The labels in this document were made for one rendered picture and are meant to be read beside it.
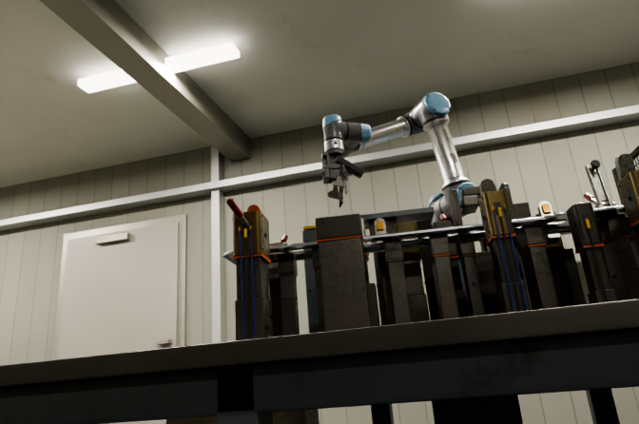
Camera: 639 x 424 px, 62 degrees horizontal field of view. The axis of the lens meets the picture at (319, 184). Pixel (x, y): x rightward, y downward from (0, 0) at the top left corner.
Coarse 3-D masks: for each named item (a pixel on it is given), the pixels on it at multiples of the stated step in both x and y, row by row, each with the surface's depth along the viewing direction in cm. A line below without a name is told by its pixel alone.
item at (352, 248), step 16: (320, 224) 140; (336, 224) 139; (352, 224) 139; (320, 240) 139; (336, 240) 138; (352, 240) 138; (320, 256) 137; (336, 256) 137; (352, 256) 136; (320, 272) 136; (336, 272) 135; (352, 272) 135; (336, 288) 134; (352, 288) 134; (336, 304) 133; (352, 304) 132; (368, 304) 135; (336, 320) 131; (352, 320) 131; (368, 320) 130
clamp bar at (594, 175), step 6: (594, 162) 169; (588, 168) 171; (594, 168) 170; (588, 174) 172; (594, 174) 171; (600, 174) 170; (594, 180) 170; (600, 180) 170; (594, 186) 168; (600, 186) 169; (606, 186) 168; (594, 192) 168; (600, 192) 168; (606, 192) 167; (600, 198) 166; (606, 198) 167; (612, 204) 164
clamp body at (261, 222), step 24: (264, 216) 146; (240, 240) 138; (264, 240) 142; (240, 264) 137; (264, 264) 141; (240, 288) 135; (264, 288) 138; (240, 312) 133; (264, 312) 133; (240, 336) 131; (264, 336) 130
